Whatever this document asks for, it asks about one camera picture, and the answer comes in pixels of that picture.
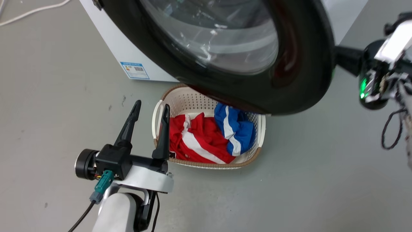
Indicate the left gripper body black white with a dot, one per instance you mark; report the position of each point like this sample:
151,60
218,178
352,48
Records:
112,159

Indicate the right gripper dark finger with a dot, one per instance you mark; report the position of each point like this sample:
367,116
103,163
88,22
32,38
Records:
349,59

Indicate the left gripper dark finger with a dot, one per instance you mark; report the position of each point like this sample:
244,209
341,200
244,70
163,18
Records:
128,124
163,135

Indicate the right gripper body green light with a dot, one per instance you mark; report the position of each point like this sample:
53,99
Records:
376,80

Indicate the black round washing machine door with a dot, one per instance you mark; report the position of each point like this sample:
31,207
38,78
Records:
302,64

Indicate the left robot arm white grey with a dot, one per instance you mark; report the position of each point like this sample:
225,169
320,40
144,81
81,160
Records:
119,212

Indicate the white washing machine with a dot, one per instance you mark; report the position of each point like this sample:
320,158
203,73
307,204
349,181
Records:
109,35

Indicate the red white striped garment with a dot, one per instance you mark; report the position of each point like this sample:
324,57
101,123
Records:
199,138

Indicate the white perforated laundry basket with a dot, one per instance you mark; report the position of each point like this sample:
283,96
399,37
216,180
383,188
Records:
193,96

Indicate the blue energy label sticker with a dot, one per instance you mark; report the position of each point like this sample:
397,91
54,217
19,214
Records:
135,70

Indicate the blue white striped garment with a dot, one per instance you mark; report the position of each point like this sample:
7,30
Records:
238,129

